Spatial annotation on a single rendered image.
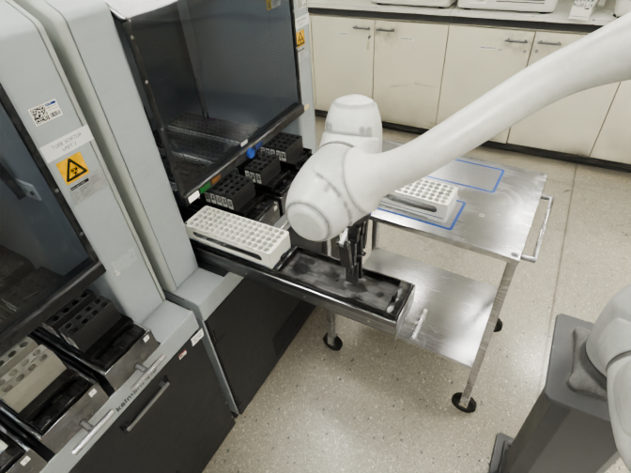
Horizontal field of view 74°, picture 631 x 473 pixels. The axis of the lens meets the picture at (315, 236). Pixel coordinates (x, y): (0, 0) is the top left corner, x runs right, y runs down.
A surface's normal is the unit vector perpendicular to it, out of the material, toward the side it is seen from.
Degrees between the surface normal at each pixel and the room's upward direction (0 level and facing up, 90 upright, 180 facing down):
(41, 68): 90
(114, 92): 90
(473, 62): 90
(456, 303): 0
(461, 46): 90
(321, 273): 0
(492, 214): 0
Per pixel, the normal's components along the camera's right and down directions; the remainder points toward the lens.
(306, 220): -0.48, 0.66
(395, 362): -0.06, -0.75
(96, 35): 0.87, 0.28
